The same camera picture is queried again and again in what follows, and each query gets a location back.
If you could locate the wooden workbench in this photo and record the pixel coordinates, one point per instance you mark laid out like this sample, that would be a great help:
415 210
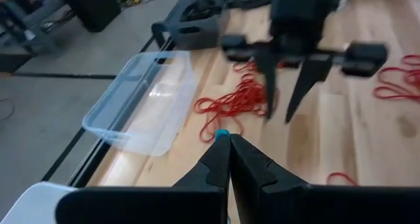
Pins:
19 20

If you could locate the black aluminium table frame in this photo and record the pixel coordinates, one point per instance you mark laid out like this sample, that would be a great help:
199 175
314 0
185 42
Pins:
95 161

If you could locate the teal rubber band pile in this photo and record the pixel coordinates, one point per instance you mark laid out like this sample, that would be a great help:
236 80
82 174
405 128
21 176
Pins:
222 133

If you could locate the black rubber band heap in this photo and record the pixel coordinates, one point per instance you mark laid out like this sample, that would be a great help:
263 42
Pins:
200 10

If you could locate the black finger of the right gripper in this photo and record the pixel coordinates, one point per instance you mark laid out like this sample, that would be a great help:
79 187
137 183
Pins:
269 82
310 79

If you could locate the clear plastic basket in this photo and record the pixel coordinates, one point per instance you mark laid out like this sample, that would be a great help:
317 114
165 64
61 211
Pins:
157 132

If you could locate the red rubber band pile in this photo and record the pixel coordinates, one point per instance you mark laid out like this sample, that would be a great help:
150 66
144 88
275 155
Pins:
236 102
244 66
411 77

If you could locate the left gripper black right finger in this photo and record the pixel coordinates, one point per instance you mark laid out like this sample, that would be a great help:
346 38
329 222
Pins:
311 207

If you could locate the grey plastic basket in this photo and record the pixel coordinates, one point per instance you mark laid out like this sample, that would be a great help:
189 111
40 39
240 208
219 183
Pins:
197 36

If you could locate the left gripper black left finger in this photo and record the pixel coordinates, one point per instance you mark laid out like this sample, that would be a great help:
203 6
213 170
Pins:
164 207

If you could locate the black floor cabinet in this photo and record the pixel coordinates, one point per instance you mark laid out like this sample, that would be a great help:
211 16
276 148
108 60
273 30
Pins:
92 7

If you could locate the black floor tape line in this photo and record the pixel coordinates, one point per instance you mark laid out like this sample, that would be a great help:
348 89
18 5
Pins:
65 76
62 155

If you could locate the black frame bracket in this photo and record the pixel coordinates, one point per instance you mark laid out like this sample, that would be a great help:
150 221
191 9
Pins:
158 31

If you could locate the white plastic basket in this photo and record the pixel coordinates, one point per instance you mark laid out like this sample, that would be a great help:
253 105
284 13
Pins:
33 204

